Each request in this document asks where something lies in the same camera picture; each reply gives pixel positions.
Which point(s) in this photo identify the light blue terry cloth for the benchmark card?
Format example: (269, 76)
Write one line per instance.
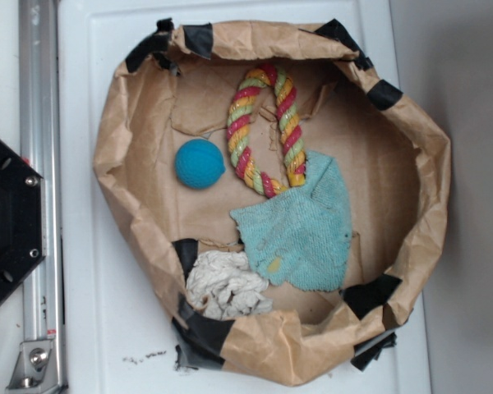
(302, 236)

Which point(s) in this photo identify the blue rubber ball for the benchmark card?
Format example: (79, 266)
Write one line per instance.
(199, 164)

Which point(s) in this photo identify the crumpled white paper towel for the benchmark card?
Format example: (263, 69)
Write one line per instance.
(221, 285)

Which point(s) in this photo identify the brown paper bag bin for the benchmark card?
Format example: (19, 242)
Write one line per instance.
(177, 85)

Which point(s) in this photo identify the white tray base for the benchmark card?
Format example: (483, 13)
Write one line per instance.
(119, 339)

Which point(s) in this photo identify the multicolour rope ring toy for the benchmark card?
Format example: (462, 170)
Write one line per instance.
(238, 130)

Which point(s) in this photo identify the black hexagonal mount plate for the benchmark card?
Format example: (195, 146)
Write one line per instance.
(21, 235)

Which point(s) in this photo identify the aluminium extrusion rail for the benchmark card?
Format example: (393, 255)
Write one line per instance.
(43, 299)

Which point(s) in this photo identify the metal corner bracket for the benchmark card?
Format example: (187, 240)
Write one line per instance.
(36, 369)

